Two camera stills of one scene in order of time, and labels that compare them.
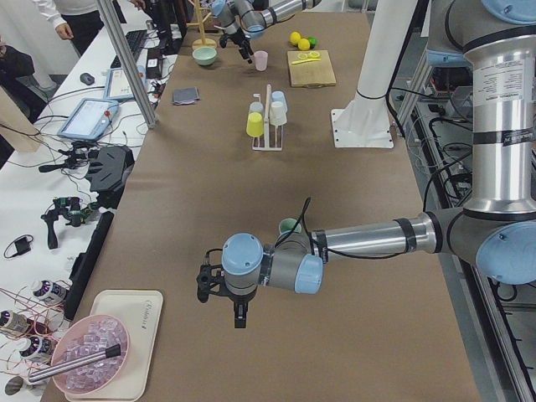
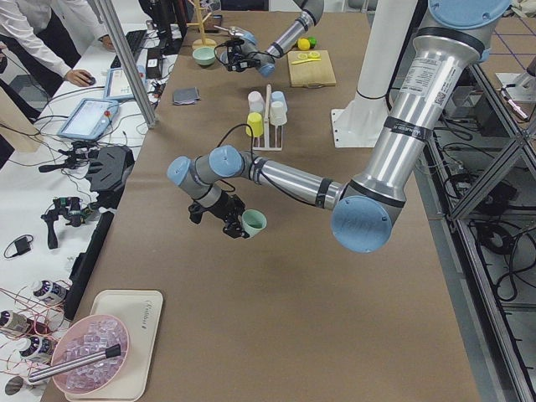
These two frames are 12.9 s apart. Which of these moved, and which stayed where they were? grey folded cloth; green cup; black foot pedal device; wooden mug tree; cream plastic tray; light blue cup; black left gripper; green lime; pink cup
Moved: black left gripper; green cup; pink cup
Stayed: cream plastic tray; light blue cup; green lime; black foot pedal device; wooden mug tree; grey folded cloth
